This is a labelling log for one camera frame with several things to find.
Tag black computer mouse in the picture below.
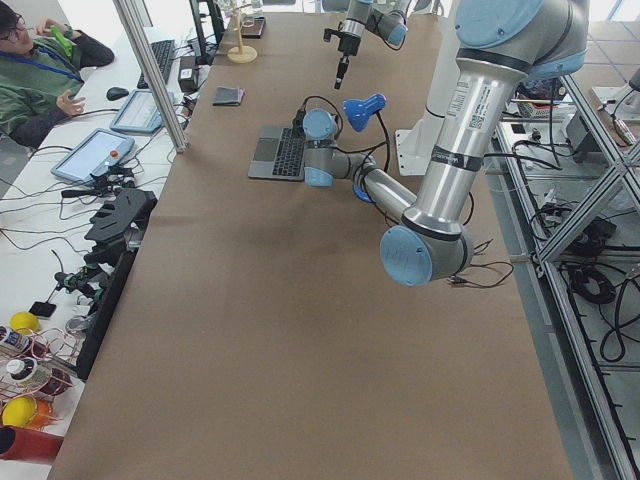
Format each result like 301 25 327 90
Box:
105 87 129 101

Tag folded grey cloth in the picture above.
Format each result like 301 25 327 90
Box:
212 86 245 106

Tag grey laptop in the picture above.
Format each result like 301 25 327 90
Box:
248 125 305 181

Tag aluminium frame post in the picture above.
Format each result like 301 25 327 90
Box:
113 0 188 154

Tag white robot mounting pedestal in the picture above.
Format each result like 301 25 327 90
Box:
396 1 460 176

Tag blue desk lamp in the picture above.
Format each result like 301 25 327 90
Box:
343 93 390 204

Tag teach pendant tablet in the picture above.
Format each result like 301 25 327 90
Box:
110 89 163 135
50 128 135 183

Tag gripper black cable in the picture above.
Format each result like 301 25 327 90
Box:
299 95 346 121

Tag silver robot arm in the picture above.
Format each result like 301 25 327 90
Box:
298 1 589 286
323 1 408 90

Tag wooden mug tree stand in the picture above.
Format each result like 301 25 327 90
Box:
218 0 258 64

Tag black tool holder rack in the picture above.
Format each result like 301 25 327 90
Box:
55 188 157 381

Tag upper teach pendant tablet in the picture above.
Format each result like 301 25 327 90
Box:
110 89 163 135

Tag black keyboard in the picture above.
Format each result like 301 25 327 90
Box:
149 39 175 83

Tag yellow lemon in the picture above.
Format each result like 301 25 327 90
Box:
9 311 41 334

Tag seated person green shirt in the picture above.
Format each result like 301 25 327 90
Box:
1 3 115 149

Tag lower teach pendant tablet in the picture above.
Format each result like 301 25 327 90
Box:
50 128 135 183

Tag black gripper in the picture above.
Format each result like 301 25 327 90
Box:
291 107 346 144
323 28 360 89

